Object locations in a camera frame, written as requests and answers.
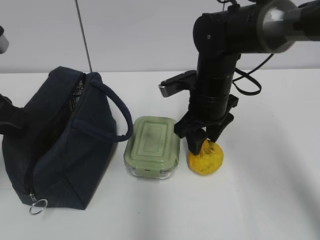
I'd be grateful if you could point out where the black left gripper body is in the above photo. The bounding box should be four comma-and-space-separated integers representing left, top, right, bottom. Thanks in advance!
0, 94, 28, 135

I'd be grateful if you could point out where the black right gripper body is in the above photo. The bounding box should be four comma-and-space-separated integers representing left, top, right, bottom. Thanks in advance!
174, 94, 238, 138

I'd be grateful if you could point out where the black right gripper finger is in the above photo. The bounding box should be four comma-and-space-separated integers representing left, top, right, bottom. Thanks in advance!
186, 128, 207, 154
207, 113, 234, 143

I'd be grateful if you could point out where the yellow toy squash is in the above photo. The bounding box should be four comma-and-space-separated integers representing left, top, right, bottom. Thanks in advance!
187, 139, 224, 176

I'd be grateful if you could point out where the green lid glass food container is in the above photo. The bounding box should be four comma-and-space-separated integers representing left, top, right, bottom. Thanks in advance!
123, 116, 180, 179

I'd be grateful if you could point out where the dark blue lunch bag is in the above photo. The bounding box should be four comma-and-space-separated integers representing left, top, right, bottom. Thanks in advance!
1, 66, 133, 210

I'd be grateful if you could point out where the silver zipper pull ring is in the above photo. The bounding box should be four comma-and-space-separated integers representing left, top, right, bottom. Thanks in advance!
28, 192, 48, 215

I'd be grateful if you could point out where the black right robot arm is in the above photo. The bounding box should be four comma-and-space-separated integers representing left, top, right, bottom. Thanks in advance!
174, 0, 320, 155

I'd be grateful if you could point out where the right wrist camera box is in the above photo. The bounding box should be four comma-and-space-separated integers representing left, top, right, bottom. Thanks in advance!
158, 70, 197, 98

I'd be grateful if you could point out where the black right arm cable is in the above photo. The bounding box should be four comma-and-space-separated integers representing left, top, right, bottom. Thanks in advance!
232, 49, 276, 96

